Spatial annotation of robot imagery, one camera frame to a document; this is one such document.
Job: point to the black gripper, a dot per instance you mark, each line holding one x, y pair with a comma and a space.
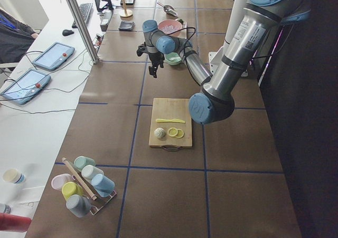
153, 57

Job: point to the white plastic spoon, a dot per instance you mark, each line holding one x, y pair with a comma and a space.
174, 59

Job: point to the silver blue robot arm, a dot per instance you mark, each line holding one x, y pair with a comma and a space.
250, 21

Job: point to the small green bowl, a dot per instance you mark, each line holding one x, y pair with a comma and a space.
173, 54

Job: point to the pink bowl of ice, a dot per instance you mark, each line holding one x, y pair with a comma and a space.
170, 27

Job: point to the steel ice scoop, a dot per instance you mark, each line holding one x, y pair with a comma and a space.
168, 9

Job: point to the beige serving tray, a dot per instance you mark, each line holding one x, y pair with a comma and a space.
183, 32

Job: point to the yellow plastic knife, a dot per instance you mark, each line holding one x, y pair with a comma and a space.
159, 120

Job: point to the folded grey cloth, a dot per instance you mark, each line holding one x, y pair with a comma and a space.
126, 25

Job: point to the bamboo cutting board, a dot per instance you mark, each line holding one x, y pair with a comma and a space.
167, 108

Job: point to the wooden stand with round base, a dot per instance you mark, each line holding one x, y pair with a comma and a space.
125, 12

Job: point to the white steamed bun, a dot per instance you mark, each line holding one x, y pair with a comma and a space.
159, 133

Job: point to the upper lemon slice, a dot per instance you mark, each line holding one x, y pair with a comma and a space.
172, 132

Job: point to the lemon slice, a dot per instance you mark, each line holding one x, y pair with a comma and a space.
180, 133
172, 132

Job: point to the lower lemon slice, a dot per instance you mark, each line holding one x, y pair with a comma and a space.
180, 133

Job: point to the black keyboard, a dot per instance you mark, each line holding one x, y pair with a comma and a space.
86, 10

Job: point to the black computer mouse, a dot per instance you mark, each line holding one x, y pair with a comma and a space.
67, 32

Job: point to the upper blue teach pendant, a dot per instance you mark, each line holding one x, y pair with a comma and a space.
54, 56

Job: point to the blue teach pendant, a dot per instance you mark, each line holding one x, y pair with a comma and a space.
26, 87
54, 56

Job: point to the green cup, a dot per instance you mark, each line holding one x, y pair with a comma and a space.
82, 161

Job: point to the white cup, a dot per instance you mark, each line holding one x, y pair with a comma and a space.
90, 171

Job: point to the blue cup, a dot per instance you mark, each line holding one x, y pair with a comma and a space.
103, 185

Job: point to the lower blue teach pendant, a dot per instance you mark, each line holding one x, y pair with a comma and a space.
26, 87

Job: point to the seated person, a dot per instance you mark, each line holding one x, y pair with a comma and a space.
16, 38

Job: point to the yellow cup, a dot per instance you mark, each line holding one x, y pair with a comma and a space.
71, 188

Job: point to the pink cup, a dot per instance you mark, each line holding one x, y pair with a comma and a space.
58, 181

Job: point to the grey cup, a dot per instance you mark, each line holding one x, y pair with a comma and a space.
78, 205

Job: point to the paper cup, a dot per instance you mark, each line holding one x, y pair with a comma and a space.
13, 176

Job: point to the red bottle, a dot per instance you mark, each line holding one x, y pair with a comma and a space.
14, 223

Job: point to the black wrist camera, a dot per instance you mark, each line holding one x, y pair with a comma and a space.
142, 49

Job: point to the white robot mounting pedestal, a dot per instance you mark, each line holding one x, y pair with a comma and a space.
236, 17

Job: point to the aluminium frame post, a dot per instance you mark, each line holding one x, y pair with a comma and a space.
74, 8

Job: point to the wire cup rack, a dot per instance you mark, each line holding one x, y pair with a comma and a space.
97, 202

